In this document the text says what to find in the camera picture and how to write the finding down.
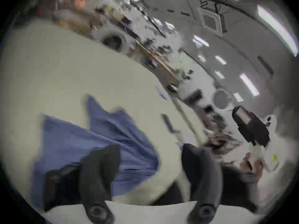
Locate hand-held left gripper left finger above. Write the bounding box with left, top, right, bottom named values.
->
left=79, top=145, right=121, bottom=224

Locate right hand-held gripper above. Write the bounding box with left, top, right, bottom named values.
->
left=232, top=105, right=281, bottom=173

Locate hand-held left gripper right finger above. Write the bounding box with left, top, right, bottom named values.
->
left=182, top=143, right=223, bottom=224

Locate long wooden table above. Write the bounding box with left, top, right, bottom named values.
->
left=131, top=41, right=183, bottom=88

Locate dark phone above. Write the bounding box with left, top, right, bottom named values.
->
left=161, top=113, right=175, bottom=134

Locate person's right hand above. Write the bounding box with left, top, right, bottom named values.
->
left=240, top=153, right=264, bottom=182

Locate blue shirt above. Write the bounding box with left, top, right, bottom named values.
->
left=31, top=96, right=162, bottom=210

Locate washing machine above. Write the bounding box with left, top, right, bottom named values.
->
left=91, top=23, right=132, bottom=54

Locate person's right forearm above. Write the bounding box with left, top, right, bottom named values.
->
left=221, top=165, right=260, bottom=213

